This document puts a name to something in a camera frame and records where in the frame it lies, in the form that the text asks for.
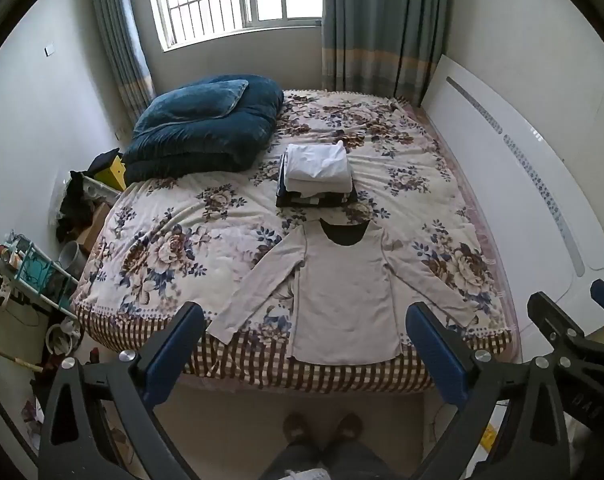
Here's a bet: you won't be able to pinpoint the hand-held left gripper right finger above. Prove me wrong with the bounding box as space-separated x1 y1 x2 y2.
405 301 573 480

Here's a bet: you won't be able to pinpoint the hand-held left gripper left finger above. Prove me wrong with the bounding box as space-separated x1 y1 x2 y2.
38 301 207 480

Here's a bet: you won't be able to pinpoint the beige long-sleeve shirt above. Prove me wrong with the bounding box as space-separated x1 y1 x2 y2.
207 217 479 365

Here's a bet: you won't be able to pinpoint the pile of dark clothes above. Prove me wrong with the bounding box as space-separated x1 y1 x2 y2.
56 170 102 243

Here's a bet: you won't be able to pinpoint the stack of folded clothes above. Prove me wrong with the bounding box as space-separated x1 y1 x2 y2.
276 142 359 209

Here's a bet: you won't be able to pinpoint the white basket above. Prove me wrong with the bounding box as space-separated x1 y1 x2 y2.
46 321 82 361

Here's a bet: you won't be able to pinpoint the brown slipper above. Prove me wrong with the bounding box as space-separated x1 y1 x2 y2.
283 411 313 448
332 412 363 445

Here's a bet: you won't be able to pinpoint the bed with floral sheet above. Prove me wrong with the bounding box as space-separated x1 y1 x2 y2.
70 89 517 394

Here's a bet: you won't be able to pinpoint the grey bucket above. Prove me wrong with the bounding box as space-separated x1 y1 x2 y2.
59 241 87 281

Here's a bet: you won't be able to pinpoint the white headboard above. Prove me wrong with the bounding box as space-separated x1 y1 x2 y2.
421 54 604 343

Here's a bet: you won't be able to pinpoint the cardboard box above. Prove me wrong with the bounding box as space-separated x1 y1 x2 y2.
78 202 113 255

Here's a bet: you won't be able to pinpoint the person's grey trousers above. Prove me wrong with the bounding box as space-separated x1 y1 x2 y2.
259 437 400 480

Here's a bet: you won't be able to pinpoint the teal metal rack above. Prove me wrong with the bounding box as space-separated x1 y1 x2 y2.
4 237 80 321

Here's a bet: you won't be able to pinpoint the broom with wooden stick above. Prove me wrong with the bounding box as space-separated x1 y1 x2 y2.
0 340 45 373

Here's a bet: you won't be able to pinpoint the yellow box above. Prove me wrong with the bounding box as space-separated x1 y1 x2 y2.
94 156 128 192

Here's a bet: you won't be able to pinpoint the dark blue quilt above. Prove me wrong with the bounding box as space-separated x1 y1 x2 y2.
122 75 285 184

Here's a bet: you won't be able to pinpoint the black cloth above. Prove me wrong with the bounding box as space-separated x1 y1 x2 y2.
86 148 121 177

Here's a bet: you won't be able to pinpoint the dark blue pillow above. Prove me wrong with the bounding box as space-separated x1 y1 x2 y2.
132 78 251 137

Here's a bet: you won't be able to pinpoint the blue-grey curtain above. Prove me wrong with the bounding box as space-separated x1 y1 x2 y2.
84 0 157 127
321 0 459 109

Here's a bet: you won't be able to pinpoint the window with metal bars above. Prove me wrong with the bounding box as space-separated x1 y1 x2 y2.
144 0 329 54

